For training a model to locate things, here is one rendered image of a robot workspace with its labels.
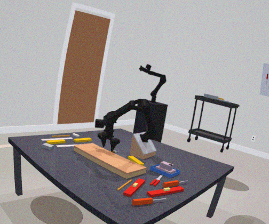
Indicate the orange-handled awl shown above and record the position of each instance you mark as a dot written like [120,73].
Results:
[171,183]
[142,201]

